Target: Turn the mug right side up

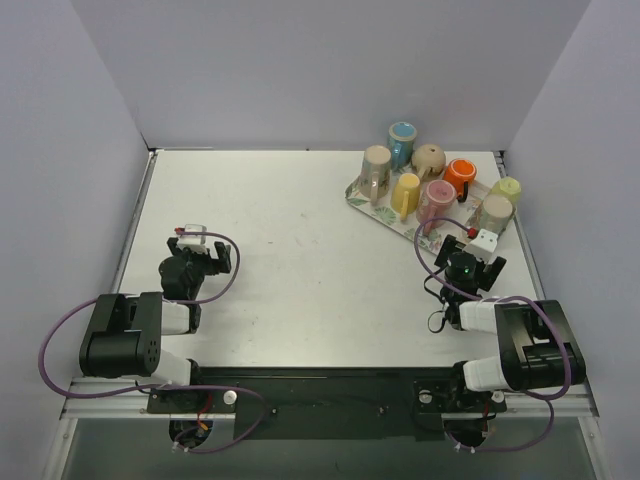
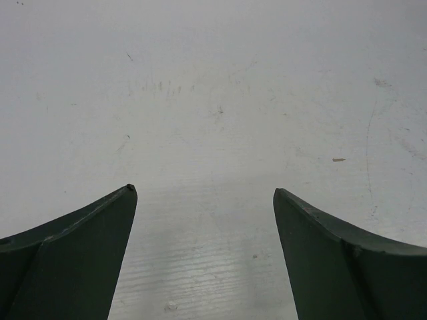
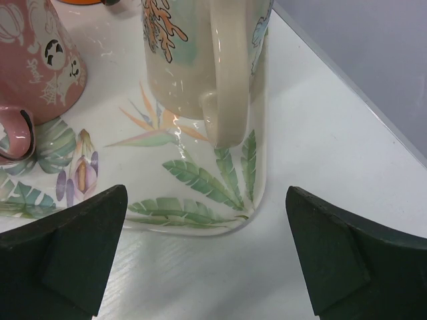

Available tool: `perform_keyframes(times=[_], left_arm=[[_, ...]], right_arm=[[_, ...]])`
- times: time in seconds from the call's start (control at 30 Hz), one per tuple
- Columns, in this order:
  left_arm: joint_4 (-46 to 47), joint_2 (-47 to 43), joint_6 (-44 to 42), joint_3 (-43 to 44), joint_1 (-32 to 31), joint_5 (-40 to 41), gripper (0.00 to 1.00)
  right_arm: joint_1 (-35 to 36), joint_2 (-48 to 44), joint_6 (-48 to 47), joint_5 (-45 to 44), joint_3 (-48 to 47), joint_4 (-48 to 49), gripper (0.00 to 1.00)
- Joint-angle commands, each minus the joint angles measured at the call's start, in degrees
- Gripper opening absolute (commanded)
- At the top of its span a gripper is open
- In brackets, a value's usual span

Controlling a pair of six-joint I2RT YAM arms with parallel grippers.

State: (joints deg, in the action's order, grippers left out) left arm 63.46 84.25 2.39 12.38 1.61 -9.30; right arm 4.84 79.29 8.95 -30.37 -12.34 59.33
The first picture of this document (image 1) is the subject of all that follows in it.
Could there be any pink patterned mug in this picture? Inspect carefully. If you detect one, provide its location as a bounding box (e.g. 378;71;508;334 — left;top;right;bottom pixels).
416;179;457;222

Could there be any beige speckled mug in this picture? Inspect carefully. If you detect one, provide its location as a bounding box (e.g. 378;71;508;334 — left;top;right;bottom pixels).
471;194;514;236

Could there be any yellow mug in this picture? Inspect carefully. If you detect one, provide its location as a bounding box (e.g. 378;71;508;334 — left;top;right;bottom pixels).
390;173;421;222

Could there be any orange mug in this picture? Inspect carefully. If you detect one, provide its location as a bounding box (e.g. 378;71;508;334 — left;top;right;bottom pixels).
443;158;477;203

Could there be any tall floral beige mug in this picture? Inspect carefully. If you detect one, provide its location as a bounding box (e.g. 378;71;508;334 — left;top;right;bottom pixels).
358;145;391;205

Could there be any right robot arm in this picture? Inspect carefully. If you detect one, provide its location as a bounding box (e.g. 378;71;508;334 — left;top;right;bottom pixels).
435;235;587;409

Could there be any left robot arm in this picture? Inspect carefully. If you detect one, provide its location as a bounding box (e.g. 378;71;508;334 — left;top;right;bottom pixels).
79;230;237;412

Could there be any pale green mug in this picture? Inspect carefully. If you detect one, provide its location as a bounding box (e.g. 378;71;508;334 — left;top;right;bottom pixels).
490;176;522;206

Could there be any round beige mug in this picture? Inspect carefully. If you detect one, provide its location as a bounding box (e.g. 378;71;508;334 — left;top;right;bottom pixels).
411;144;446;181

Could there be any blue mug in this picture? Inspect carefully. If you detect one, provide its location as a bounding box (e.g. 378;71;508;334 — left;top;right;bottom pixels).
387;121;417;170

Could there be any floral serving tray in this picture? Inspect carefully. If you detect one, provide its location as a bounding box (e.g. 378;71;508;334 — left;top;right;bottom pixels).
345;172;491;255

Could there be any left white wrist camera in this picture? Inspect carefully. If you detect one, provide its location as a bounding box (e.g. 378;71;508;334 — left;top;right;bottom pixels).
175;224;207;254

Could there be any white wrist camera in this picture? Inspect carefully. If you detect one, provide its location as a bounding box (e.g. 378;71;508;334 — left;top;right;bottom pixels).
175;224;207;254
463;229;498;263

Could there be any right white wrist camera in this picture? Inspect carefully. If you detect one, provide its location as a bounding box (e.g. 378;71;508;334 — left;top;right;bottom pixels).
463;229;498;263

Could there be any aluminium frame rail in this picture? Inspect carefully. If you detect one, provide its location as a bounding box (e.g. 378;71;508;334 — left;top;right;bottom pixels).
61;147;599;420

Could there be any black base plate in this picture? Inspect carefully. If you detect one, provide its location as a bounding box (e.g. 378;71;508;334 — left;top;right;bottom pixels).
147;367;506;441

